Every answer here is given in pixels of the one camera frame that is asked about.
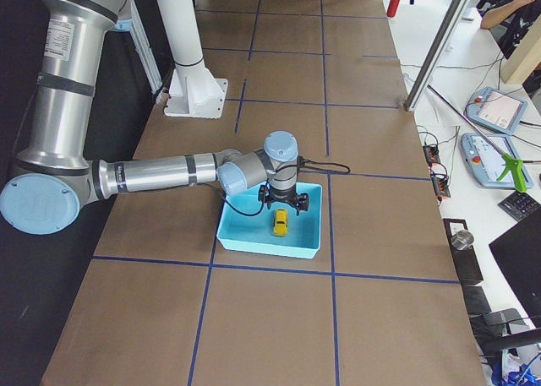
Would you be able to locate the green handled grabber stick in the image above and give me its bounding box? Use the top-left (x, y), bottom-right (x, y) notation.
top-left (427, 84), bottom-right (527, 193)

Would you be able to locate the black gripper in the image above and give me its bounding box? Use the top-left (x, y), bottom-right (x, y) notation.
top-left (258, 184), bottom-right (309, 215)

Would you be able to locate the white camera stand post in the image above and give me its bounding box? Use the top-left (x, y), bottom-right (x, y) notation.
top-left (156, 0), bottom-right (228, 119)

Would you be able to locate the upper teach pendant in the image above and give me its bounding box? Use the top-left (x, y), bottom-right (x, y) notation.
top-left (466, 87), bottom-right (527, 135)

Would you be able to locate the lower orange black connector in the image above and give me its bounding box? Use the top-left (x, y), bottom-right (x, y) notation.
top-left (430, 173), bottom-right (451, 200)

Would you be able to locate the upper orange black connector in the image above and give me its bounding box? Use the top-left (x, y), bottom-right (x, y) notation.
top-left (423, 144), bottom-right (440, 166)

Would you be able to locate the silver metal cup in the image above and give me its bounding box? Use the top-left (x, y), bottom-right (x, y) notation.
top-left (450, 230), bottom-right (474, 251)

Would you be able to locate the black flat box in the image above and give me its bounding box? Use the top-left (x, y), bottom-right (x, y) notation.
top-left (442, 218), bottom-right (484, 285)

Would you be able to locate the lower teach pendant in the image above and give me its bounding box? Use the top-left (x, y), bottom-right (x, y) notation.
top-left (460, 133), bottom-right (533, 190)

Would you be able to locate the yellow beetle toy car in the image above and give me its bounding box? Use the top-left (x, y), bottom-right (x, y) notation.
top-left (272, 209), bottom-right (288, 236)

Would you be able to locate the turquoise plastic bin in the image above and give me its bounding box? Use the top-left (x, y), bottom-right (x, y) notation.
top-left (217, 182), bottom-right (322, 259)

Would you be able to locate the orange black connector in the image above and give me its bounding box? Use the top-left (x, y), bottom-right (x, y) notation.
top-left (430, 173), bottom-right (451, 200)
top-left (423, 144), bottom-right (440, 166)

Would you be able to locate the aluminium frame post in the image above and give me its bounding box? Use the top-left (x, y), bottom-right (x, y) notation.
top-left (404, 0), bottom-right (470, 111)

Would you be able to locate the black calculator keypad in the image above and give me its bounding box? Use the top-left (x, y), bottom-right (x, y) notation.
top-left (498, 192), bottom-right (540, 221)

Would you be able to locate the teach pendant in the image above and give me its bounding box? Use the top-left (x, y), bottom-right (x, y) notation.
top-left (466, 87), bottom-right (527, 135)
top-left (460, 133), bottom-right (533, 190)

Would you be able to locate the seated person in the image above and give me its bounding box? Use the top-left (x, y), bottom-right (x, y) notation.
top-left (480, 0), bottom-right (540, 59)

